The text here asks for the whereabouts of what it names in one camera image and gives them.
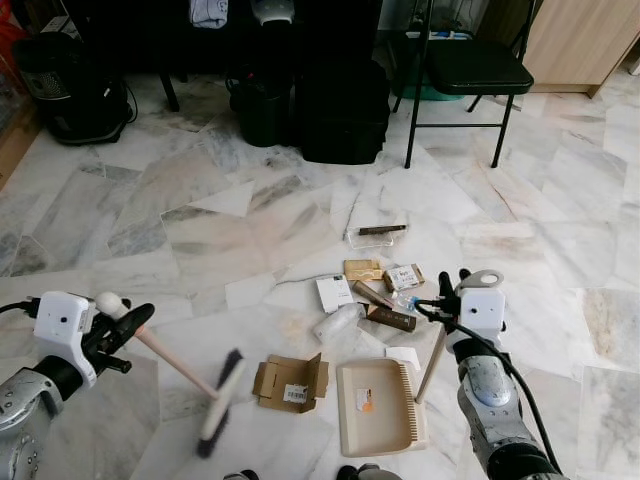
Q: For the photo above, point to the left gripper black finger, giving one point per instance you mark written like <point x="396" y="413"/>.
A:
<point x="140" y="314"/>

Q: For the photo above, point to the beige plastic dustpan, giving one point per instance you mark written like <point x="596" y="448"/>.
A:
<point x="375" y="410"/>

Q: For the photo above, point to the brown cardboard box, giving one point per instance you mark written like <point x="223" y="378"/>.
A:
<point x="280" y="380"/>

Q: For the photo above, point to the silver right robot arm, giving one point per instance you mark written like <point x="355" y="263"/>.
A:
<point x="490" y="390"/>

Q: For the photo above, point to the small white labelled box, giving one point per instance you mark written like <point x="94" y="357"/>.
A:
<point x="404" y="277"/>

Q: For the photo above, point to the dark brown slim box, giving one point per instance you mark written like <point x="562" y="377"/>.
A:
<point x="392" y="319"/>

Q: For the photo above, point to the brown cardboard tube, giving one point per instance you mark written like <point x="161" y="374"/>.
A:
<point x="370" y="295"/>

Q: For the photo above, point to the dark brown stick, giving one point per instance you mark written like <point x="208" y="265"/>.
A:
<point x="382" y="230"/>

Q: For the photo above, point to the clear plastic tray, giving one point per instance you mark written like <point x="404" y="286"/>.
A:
<point x="375" y="241"/>

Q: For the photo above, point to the tan flat box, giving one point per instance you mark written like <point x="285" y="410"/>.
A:
<point x="362" y="270"/>

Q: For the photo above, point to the white card box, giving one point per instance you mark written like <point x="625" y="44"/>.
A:
<point x="334" y="293"/>

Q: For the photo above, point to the grey left robot foot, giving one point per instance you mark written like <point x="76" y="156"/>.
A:
<point x="240" y="476"/>

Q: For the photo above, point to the grey robot foot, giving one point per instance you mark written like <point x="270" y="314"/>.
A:
<point x="360" y="473"/>
<point x="240" y="476"/>

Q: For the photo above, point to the grey right robot foot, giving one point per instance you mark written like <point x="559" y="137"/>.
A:
<point x="360" y="473"/>

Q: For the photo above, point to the teal plastic basin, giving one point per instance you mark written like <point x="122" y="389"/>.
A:
<point x="432" y="90"/>

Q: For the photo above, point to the long flat brown box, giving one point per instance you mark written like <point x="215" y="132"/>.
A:
<point x="12" y="150"/>

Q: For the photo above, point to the black backpack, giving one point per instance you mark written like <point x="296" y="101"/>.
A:
<point x="343" y="110"/>

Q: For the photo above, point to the black folding chair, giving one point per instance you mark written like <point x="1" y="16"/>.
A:
<point x="480" y="68"/>

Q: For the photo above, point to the black cylindrical container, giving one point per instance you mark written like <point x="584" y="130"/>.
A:
<point x="262" y="115"/>

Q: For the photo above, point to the black canister vacuum cleaner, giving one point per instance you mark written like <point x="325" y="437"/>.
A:
<point x="65" y="90"/>

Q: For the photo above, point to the light wooden cabinet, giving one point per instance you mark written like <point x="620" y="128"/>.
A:
<point x="580" y="40"/>

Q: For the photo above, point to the red bag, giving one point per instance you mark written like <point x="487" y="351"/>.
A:
<point x="8" y="40"/>

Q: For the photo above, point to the grey folded cloth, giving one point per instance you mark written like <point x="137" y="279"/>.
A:
<point x="208" y="12"/>

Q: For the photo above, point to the silver and black appliance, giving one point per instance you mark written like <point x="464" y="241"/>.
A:
<point x="270" y="10"/>

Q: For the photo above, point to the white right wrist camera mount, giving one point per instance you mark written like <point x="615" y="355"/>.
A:
<point x="480" y="315"/>

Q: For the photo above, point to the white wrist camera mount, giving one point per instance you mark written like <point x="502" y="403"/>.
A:
<point x="62" y="320"/>
<point x="480" y="315"/>

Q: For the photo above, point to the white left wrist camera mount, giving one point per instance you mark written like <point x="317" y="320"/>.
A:
<point x="62" y="320"/>

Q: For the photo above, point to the black table frame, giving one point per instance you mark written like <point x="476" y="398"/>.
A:
<point x="170" y="95"/>

